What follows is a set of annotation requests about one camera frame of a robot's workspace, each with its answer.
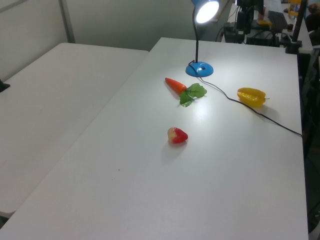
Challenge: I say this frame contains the black clamp bracket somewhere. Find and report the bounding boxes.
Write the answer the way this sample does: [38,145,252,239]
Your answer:
[0,78,11,94]

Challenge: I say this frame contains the black electronics unit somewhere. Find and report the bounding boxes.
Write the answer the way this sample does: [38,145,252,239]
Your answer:
[245,29,280,48]

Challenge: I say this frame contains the blue desk lamp base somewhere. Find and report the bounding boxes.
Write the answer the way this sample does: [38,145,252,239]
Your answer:
[185,0,221,78]

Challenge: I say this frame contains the white folding table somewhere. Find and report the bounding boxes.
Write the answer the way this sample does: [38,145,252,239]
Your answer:
[0,42,150,219]

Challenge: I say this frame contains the black keyboard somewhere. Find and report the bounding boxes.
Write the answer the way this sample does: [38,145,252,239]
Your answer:
[267,10,289,31]

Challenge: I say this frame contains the red yellow toy fruit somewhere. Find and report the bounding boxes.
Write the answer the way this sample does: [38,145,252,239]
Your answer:
[167,126,189,145]

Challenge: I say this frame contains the black camera pole with clamp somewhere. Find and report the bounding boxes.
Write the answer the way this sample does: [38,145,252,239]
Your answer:
[285,0,309,55]

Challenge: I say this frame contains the grey metal post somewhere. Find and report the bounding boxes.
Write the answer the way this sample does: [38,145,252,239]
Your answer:
[59,0,76,44]

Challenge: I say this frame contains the black equipment box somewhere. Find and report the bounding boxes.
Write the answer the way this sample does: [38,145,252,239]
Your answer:
[223,21,245,44]

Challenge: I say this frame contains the yellow bottle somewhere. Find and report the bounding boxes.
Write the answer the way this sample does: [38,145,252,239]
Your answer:
[287,0,301,21]

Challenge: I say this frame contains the black metal stand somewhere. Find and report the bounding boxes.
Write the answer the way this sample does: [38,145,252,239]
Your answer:
[300,46,320,234]

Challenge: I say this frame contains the black lamp power cable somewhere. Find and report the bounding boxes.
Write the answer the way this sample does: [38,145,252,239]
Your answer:
[196,76,303,138]

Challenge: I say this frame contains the orange toy carrot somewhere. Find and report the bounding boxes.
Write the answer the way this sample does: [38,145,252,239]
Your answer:
[164,77,208,108]

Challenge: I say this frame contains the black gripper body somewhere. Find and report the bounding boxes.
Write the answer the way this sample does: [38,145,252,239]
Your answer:
[235,4,254,25]

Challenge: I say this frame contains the yellow toy starfruit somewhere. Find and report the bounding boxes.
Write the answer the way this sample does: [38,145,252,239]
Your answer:
[236,87,270,109]

